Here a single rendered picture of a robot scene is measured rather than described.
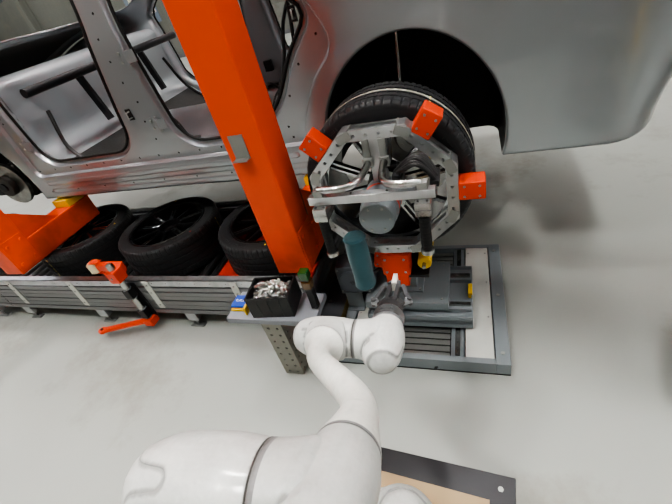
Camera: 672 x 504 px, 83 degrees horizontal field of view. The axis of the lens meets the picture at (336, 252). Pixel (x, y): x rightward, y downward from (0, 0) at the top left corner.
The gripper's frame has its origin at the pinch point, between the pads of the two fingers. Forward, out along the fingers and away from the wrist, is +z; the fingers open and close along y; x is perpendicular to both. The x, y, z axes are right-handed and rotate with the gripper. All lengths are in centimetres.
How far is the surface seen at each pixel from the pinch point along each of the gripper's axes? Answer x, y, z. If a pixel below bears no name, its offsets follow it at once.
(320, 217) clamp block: -23.9, 22.6, 4.0
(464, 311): 44, -23, 49
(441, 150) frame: -37.5, -18.2, 20.5
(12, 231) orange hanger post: -21, 233, 52
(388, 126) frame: -48, -2, 18
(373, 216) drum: -19.9, 6.0, 11.5
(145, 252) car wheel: 4, 153, 61
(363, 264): 2.4, 14.6, 20.7
